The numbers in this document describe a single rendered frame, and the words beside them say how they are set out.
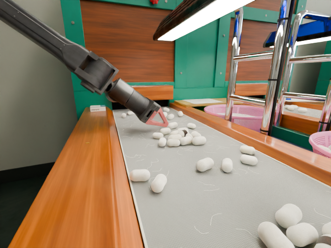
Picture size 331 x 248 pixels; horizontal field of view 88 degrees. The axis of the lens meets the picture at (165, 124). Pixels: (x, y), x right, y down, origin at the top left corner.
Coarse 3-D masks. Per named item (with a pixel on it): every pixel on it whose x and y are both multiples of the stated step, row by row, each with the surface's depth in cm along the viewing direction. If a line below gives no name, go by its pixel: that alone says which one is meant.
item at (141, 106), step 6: (132, 96) 47; (138, 96) 48; (126, 102) 47; (132, 102) 47; (138, 102) 48; (144, 102) 49; (150, 102) 49; (132, 108) 48; (138, 108) 48; (144, 108) 49; (150, 108) 47; (138, 114) 50; (144, 114) 47; (144, 120) 47
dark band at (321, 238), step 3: (321, 237) 17; (324, 237) 17; (327, 237) 17; (330, 237) 17; (318, 240) 17; (321, 240) 17; (324, 240) 16; (327, 240) 16; (330, 240) 16; (327, 243) 16; (330, 243) 16
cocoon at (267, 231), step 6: (264, 222) 18; (270, 222) 18; (258, 228) 18; (264, 228) 18; (270, 228) 17; (276, 228) 17; (258, 234) 18; (264, 234) 18; (270, 234) 17; (276, 234) 17; (282, 234) 17; (264, 240) 17; (270, 240) 17; (276, 240) 16; (282, 240) 16; (288, 240) 16; (270, 246) 17; (276, 246) 16; (282, 246) 16; (288, 246) 16
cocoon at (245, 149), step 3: (240, 147) 39; (243, 147) 38; (246, 147) 38; (249, 147) 38; (252, 147) 38; (240, 150) 39; (243, 150) 38; (246, 150) 38; (249, 150) 38; (252, 150) 37; (246, 153) 38; (249, 153) 38; (252, 153) 37
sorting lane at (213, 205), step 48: (144, 144) 44; (192, 144) 44; (240, 144) 44; (144, 192) 26; (192, 192) 26; (240, 192) 26; (288, 192) 26; (144, 240) 18; (192, 240) 19; (240, 240) 19
